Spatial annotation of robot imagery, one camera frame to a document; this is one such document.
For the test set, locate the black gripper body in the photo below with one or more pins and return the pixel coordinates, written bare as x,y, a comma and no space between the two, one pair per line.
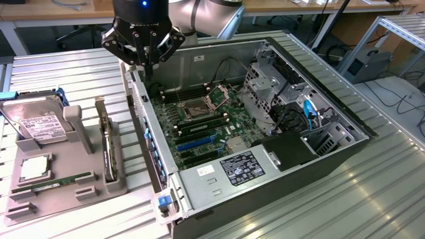
143,15

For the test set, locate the graphics card with black fan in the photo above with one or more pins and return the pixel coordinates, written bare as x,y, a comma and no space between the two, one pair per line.
109,154

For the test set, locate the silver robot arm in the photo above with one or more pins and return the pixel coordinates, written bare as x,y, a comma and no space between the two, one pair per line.
212,17

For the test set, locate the black office chair base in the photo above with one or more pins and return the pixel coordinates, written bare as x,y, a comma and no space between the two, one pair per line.
93,35

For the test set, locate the brown cardboard box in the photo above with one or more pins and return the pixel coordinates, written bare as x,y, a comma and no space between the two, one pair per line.
101,5

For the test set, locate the black RAM slot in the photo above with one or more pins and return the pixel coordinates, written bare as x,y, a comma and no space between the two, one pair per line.
185,88
196,120
187,95

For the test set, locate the wooden desk with white legs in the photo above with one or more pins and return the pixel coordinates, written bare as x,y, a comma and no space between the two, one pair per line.
33,13

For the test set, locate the metal socket cover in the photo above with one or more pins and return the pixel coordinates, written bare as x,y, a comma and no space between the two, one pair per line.
217,98

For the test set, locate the CPU socket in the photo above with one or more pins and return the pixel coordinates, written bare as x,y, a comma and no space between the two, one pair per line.
196,109

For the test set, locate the silver disk bay cage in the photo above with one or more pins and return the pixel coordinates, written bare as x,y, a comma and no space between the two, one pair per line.
263,84

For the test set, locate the long wooden desk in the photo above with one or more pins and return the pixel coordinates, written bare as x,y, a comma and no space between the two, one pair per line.
281,8

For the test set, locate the small black chair base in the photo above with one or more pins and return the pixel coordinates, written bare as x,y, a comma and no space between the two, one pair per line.
288,18

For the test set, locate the green motherboard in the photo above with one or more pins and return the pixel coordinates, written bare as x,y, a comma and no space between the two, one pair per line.
232,117

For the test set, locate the RAM stick with white label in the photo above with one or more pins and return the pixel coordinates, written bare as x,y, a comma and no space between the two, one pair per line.
199,128

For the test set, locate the silver hard disk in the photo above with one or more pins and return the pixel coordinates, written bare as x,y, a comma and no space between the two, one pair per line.
33,117

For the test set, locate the black expansion slot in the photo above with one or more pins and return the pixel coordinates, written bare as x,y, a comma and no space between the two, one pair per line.
192,138
203,161
199,156

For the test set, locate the blue expansion slot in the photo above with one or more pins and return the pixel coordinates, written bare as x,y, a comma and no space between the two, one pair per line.
196,145

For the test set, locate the silver chipset heat sink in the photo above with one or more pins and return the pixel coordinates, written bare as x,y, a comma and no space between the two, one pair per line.
237,145

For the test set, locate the black slanted stand pole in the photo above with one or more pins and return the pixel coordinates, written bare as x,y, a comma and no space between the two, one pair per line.
333,23

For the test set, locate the grey parts rack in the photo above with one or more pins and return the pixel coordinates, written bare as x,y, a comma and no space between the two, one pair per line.
65,174

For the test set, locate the CPU chip with silver lid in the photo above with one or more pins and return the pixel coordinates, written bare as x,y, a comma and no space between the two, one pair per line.
33,168

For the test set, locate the grey controller box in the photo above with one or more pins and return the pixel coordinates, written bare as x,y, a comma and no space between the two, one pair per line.
365,67

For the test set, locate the silver power supply unit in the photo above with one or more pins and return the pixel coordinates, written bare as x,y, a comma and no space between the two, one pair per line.
205,189

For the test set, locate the green RAM stick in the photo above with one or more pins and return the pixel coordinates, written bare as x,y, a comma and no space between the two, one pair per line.
49,185

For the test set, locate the blue case latch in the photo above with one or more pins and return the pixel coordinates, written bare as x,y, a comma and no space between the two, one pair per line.
163,201

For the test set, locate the open black PC case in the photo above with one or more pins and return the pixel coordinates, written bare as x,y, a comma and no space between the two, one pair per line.
299,189

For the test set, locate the blue disk bracket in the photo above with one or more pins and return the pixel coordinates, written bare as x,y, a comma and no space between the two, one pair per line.
61,95

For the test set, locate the black plastic air duct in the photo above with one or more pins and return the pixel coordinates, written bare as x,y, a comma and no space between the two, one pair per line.
288,152

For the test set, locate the aluminium profile frame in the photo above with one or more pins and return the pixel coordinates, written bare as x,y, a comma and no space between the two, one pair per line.
401,27

